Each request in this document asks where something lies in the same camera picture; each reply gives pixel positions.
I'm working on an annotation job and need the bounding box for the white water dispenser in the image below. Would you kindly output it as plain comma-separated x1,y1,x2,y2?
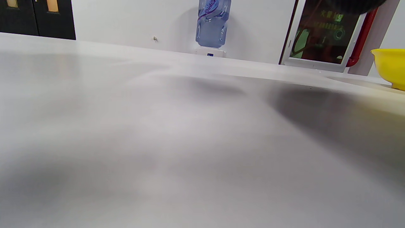
194,47,227,58

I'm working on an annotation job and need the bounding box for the red pipe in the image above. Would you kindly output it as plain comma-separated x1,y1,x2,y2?
346,8,379,67

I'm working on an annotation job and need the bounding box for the black double door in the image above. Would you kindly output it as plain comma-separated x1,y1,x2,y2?
0,0,76,40

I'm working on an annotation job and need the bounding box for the glass-front fire hose cabinet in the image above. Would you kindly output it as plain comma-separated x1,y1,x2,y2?
279,0,368,73

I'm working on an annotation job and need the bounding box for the yellow plastic bowl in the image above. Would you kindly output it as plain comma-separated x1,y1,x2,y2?
371,48,405,91

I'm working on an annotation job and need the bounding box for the blue water cooler bottle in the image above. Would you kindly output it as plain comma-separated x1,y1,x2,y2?
196,0,232,48

